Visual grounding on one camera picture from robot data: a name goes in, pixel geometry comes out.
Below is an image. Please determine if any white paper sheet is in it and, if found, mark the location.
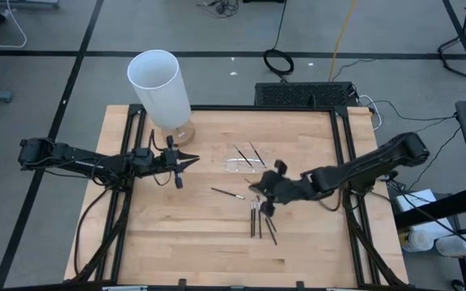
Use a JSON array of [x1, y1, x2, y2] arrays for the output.
[[394, 188, 438, 213]]

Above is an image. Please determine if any black keyboard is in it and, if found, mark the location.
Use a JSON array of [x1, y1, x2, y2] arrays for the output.
[[254, 82, 358, 108]]

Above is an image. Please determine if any coiled black cable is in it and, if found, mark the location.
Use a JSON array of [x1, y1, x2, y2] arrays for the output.
[[262, 0, 295, 82]]

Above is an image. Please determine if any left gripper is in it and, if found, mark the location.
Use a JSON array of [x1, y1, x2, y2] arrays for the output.
[[154, 136, 200, 190]]

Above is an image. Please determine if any thin black floor cable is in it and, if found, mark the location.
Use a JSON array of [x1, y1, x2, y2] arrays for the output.
[[409, 127, 463, 191]]

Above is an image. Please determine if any white power cable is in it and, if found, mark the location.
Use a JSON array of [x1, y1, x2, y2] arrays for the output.
[[358, 95, 383, 131]]

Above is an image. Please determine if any black aluminium table frame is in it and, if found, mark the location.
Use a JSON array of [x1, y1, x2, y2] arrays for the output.
[[70, 103, 410, 290]]

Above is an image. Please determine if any white paper towel roll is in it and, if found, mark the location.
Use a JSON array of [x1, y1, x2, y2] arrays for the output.
[[401, 229, 435, 253], [434, 235, 466, 258]]

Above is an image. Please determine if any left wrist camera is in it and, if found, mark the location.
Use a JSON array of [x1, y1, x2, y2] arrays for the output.
[[131, 147, 155, 163]]

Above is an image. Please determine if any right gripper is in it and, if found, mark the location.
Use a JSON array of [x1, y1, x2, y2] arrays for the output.
[[248, 160, 313, 217]]

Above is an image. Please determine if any clear acrylic organizer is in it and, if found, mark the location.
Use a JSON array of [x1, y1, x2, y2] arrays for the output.
[[225, 144, 273, 173]]

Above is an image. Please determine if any white floor cable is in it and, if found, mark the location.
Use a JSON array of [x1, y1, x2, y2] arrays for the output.
[[0, 0, 28, 49]]

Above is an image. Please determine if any black cable bundle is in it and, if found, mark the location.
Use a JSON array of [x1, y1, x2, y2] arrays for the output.
[[196, 0, 240, 18]]

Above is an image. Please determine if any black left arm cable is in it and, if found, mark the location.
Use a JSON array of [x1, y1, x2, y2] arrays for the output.
[[73, 188, 111, 278]]

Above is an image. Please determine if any white shade wooden base lamp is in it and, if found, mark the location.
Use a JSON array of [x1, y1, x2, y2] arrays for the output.
[[126, 48, 197, 148]]

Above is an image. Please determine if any yellow cable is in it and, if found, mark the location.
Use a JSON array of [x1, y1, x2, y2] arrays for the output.
[[328, 0, 358, 83]]

